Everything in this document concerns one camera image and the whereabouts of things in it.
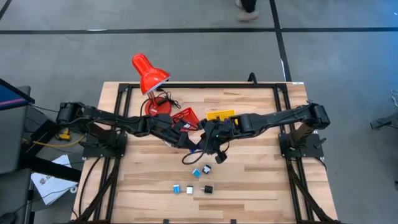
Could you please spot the white sticker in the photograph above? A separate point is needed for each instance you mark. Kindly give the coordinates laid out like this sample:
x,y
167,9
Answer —
x,y
298,82

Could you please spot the red desk lamp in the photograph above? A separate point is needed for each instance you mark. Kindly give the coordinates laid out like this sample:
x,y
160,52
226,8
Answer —
x,y
149,74

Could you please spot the black labelled wall charger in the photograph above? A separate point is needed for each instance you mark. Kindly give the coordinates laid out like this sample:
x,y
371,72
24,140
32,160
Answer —
x,y
208,189

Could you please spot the purple white USB charger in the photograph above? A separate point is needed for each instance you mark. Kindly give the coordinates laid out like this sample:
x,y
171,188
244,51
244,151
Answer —
x,y
186,126

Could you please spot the yellow plastic basket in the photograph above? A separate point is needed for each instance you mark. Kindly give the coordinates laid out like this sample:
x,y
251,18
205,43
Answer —
x,y
217,114

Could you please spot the grey floor object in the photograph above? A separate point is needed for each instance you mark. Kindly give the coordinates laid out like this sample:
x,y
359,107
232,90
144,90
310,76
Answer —
x,y
388,121

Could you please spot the red plastic basket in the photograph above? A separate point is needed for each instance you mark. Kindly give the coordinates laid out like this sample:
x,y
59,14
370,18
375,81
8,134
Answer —
x,y
189,115

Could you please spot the teal white USB charger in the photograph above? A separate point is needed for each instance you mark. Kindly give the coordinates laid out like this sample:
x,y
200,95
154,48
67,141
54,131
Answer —
x,y
196,173
176,188

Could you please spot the black floor stand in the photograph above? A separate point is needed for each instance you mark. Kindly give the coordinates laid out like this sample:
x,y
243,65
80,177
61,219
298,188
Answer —
x,y
46,168

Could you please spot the grey cabinet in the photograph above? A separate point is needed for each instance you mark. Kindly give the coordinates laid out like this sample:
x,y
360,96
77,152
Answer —
x,y
12,137

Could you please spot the blue screen monitor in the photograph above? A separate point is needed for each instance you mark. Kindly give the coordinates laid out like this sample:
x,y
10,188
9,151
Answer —
x,y
12,96

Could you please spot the black aluminium table frame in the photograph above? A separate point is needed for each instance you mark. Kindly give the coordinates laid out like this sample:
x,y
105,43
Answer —
x,y
202,85

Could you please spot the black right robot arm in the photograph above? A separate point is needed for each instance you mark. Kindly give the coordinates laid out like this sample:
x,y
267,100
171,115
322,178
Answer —
x,y
280,117

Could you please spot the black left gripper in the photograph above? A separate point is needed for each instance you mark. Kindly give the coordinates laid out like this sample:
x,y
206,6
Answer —
x,y
169,127

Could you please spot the white paper sheet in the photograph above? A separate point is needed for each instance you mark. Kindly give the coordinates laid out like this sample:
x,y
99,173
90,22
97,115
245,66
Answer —
x,y
53,186

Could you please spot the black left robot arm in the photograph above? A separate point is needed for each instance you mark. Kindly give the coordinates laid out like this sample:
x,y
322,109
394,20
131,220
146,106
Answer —
x,y
105,118

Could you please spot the person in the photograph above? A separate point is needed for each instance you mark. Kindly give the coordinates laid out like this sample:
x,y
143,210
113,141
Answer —
x,y
248,14

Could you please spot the black white wall charger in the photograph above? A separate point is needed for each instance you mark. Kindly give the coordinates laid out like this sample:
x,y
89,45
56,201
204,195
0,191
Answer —
x,y
206,169

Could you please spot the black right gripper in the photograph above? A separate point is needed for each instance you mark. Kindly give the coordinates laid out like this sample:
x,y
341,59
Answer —
x,y
216,137

